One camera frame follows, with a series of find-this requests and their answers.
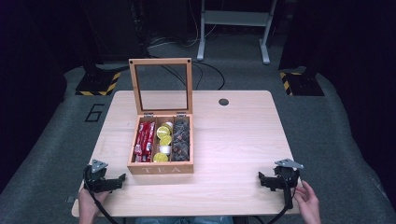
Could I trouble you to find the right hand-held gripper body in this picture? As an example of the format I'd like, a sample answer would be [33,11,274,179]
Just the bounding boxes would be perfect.
[273,158,304,210]

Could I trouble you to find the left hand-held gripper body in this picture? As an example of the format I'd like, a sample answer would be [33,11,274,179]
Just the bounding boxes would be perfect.
[83,159,110,194]

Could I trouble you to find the wooden tea box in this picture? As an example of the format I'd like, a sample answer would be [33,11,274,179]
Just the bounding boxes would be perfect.
[126,57,194,175]

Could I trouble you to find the person's left hand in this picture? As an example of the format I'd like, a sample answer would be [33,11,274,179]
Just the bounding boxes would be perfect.
[77,188,110,217]

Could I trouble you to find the person's right hand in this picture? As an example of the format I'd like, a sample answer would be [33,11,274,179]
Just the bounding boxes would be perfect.
[293,180,322,220]

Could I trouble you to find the red sachet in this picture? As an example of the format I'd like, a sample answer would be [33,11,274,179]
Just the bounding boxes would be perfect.
[134,122,145,163]
[146,121,156,162]
[139,121,151,163]

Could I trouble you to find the pile of dark tea bags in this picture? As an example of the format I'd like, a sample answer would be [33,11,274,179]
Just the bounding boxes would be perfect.
[171,119,191,162]

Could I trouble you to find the person's legs in jeans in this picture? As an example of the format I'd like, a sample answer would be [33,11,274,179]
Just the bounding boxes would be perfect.
[134,216,234,224]

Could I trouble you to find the black hazard striped stand base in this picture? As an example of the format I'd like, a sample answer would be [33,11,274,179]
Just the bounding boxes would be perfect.
[75,63,122,97]
[278,70,325,97]

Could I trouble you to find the white metal stand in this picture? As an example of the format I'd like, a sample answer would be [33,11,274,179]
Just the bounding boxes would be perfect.
[196,0,280,65]

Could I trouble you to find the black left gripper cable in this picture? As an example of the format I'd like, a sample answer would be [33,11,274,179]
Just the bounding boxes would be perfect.
[82,166,120,224]

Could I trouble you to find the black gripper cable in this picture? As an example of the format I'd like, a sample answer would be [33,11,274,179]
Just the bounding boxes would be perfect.
[82,166,120,224]
[266,185,297,224]

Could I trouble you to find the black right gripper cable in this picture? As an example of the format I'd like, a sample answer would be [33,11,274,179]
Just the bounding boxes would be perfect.
[266,185,297,224]

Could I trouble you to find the black floor cable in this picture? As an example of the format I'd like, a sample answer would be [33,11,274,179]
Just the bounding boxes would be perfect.
[162,60,226,91]

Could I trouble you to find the white floor cables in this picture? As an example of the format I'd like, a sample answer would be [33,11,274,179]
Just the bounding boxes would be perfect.
[148,12,219,49]

